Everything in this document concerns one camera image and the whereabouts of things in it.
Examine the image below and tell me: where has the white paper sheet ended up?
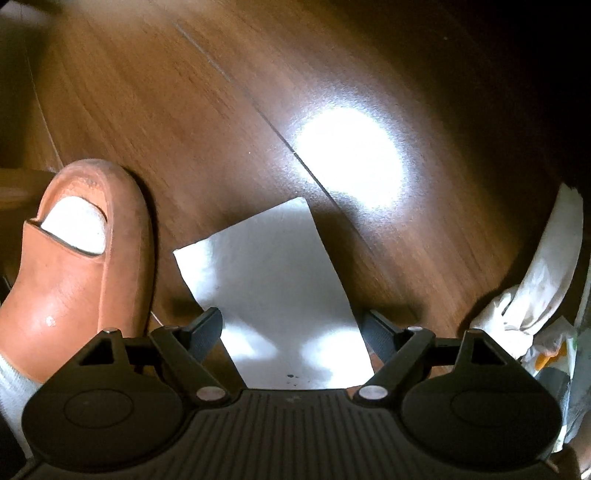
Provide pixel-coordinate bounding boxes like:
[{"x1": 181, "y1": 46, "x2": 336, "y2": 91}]
[{"x1": 173, "y1": 197, "x2": 374, "y2": 390}]

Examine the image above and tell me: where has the white printed plastic bag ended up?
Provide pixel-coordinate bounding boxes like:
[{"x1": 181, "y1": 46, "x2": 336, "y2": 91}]
[{"x1": 471, "y1": 185, "x2": 590, "y2": 452}]

